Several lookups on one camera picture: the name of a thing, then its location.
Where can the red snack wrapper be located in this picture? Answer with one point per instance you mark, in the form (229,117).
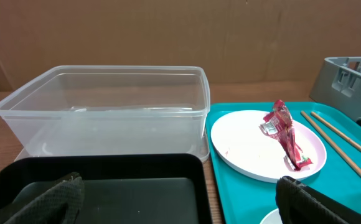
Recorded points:
(278,125)

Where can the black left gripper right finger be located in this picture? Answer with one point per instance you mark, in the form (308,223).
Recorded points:
(299,204)

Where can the clear plastic bin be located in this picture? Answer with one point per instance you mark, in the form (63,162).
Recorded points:
(85,110)

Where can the black plastic tray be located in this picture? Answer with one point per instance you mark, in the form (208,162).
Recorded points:
(155,188)

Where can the large white plate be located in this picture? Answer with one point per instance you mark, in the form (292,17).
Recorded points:
(239,141)

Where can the wooden chopstick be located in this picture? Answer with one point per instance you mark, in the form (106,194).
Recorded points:
(337,131)
(340,152)

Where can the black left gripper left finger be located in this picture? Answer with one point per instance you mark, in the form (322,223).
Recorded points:
(59,202)

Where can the grey bowl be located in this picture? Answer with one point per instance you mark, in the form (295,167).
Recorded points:
(272,217)

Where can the grey dishwasher rack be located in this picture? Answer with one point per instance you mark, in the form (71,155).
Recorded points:
(338,85)

